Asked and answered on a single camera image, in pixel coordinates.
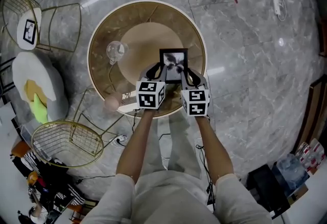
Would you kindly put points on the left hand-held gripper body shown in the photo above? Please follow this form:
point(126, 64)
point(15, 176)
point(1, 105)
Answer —
point(149, 95)

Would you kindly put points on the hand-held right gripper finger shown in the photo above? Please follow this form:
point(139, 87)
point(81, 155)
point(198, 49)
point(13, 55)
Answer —
point(198, 81)
point(184, 78)

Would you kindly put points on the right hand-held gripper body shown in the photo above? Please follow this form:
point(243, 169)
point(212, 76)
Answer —
point(195, 101)

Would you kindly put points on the person's right forearm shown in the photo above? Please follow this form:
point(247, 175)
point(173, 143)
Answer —
point(214, 148)

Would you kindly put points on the person's left forearm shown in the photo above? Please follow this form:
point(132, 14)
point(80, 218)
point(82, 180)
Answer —
point(135, 146)

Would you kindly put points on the round glass-top side table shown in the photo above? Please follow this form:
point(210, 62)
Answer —
point(107, 26)

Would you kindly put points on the pink ball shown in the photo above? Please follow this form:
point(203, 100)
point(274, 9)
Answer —
point(112, 102)

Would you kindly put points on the clear glass light bulb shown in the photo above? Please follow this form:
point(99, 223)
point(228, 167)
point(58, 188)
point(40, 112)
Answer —
point(116, 50)

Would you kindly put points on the white pouf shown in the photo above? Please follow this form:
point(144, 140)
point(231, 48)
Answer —
point(51, 85)

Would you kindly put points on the person's grey sweatshirt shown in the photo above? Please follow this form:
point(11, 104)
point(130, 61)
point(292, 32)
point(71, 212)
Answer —
point(173, 200)

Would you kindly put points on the white power strip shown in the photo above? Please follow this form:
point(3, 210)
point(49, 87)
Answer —
point(276, 3)

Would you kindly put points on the green star pillow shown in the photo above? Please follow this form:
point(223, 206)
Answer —
point(39, 111)

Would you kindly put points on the black box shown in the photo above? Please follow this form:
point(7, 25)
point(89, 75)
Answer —
point(268, 189)

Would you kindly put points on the yellow cushion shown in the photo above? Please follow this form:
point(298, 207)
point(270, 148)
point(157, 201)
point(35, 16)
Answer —
point(29, 87)

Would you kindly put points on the blue plastic bag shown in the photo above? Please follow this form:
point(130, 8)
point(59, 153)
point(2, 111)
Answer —
point(291, 174)

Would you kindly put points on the clear plastic box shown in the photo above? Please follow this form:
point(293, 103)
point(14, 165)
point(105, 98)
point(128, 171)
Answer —
point(33, 136)

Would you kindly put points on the pack of water bottles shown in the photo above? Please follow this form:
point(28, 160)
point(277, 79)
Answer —
point(310, 156)

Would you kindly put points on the black white striped cloth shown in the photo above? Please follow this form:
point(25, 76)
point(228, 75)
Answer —
point(51, 179)

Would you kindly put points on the white round seat cushion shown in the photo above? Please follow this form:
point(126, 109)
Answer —
point(21, 21)

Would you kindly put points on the brown wooden frame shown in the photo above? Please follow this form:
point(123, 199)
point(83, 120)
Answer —
point(311, 110)

